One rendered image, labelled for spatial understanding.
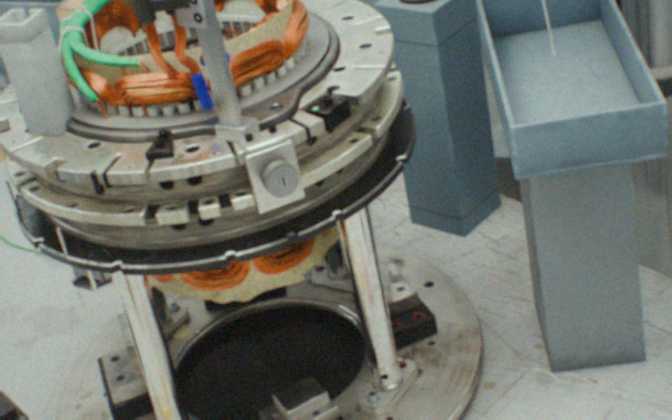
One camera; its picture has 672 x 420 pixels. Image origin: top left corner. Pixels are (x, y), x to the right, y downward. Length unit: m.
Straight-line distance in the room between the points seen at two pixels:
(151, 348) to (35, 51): 0.25
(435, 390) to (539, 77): 0.28
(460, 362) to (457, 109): 0.27
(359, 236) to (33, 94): 0.27
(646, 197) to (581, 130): 0.45
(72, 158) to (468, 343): 0.40
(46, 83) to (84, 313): 0.44
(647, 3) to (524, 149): 0.38
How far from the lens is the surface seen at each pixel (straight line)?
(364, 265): 1.02
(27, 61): 0.96
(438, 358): 1.13
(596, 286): 1.09
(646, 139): 0.94
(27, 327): 1.36
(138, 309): 1.00
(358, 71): 0.96
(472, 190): 1.31
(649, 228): 1.39
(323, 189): 0.95
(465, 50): 1.26
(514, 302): 1.22
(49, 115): 0.97
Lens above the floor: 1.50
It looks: 30 degrees down
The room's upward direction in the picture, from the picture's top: 12 degrees counter-clockwise
